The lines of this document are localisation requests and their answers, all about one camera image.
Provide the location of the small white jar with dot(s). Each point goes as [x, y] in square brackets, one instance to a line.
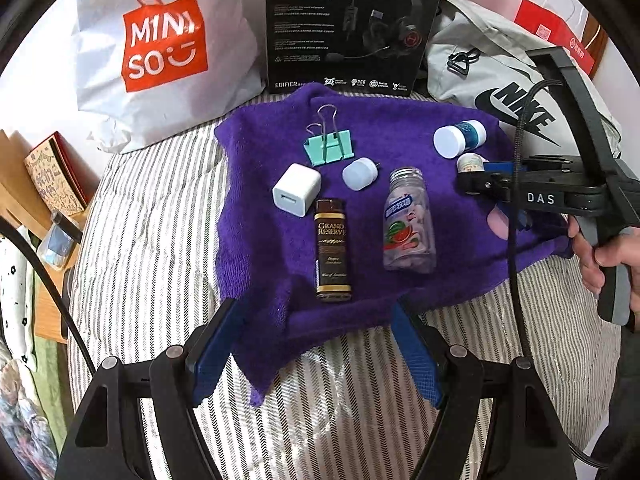
[470, 162]

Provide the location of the purple towel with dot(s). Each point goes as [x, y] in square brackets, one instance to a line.
[269, 256]

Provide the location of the white Miniso shopping bag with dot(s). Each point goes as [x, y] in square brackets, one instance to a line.
[149, 69]

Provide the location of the grey Nike bag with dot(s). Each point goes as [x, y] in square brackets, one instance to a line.
[478, 59]

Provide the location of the small grey white lamp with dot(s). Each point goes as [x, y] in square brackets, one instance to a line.
[360, 174]

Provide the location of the white blue cylindrical bottle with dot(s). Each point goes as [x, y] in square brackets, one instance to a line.
[455, 140]

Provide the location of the teal binder clip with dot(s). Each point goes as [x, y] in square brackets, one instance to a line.
[326, 142]

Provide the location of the striped bed cover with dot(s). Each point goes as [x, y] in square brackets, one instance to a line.
[345, 410]

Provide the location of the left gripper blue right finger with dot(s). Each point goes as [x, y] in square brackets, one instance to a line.
[422, 349]

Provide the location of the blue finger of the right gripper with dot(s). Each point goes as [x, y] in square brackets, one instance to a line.
[524, 223]
[504, 167]

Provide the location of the person's right hand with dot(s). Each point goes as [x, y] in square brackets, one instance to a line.
[624, 249]

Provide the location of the wooden furniture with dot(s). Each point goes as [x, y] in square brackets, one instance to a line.
[21, 204]

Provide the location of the clear watermelon candy bottle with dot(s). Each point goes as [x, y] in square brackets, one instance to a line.
[408, 233]

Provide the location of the black Edifier headset box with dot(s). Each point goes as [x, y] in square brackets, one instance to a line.
[368, 46]

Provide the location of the patterned brown book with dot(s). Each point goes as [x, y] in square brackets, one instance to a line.
[50, 170]

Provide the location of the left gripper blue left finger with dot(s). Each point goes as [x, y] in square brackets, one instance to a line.
[212, 347]

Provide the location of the pink tube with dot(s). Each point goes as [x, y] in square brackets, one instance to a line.
[498, 223]

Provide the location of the white usb charger plug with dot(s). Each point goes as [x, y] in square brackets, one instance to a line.
[297, 189]

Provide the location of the small red paper bag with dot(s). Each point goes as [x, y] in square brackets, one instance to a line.
[548, 26]

